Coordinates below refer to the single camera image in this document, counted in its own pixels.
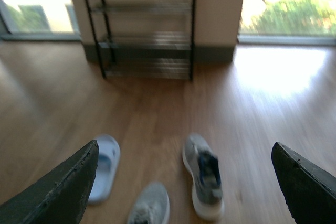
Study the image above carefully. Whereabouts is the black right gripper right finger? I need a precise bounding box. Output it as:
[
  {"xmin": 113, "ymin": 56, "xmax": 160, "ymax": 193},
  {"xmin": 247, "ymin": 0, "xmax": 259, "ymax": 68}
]
[{"xmin": 271, "ymin": 142, "xmax": 335, "ymax": 223}]

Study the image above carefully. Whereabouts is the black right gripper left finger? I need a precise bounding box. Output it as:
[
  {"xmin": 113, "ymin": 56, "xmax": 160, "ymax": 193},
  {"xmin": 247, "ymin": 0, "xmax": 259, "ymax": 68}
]
[{"xmin": 1, "ymin": 140, "xmax": 99, "ymax": 223}]

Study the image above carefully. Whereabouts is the grey knit sneaker navy lining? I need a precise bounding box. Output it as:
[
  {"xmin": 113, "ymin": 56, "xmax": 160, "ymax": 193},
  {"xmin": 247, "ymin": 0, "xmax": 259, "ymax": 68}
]
[{"xmin": 127, "ymin": 182, "xmax": 170, "ymax": 224}]

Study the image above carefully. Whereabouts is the black metal shoe rack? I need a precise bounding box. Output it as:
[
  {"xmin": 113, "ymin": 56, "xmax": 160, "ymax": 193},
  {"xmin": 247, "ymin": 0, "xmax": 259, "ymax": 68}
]
[{"xmin": 84, "ymin": 0, "xmax": 196, "ymax": 80}]

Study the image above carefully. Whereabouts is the light blue slide sandal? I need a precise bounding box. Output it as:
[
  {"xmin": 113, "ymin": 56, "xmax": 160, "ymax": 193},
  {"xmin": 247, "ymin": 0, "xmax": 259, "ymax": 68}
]
[{"xmin": 88, "ymin": 134, "xmax": 121, "ymax": 205}]

